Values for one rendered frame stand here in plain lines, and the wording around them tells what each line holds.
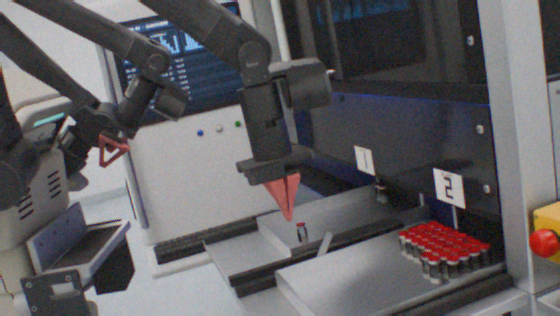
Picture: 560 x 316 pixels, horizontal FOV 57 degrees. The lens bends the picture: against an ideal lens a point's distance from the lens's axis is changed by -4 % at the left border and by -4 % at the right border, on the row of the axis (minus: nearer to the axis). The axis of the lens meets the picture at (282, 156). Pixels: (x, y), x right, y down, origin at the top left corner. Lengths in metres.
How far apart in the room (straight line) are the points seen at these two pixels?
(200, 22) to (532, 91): 0.48
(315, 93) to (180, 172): 0.97
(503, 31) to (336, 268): 0.55
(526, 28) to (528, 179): 0.22
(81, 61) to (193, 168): 4.60
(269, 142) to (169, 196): 0.96
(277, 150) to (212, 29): 0.19
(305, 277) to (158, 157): 0.74
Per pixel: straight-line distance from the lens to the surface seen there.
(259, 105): 0.73
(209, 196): 1.69
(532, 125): 0.84
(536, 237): 0.81
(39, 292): 0.97
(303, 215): 1.40
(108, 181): 6.28
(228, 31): 0.70
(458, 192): 0.98
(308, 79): 0.74
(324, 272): 1.07
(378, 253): 1.11
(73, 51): 6.18
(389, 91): 1.11
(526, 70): 0.83
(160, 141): 1.64
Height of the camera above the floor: 1.33
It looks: 12 degrees down
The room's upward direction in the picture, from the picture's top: 11 degrees counter-clockwise
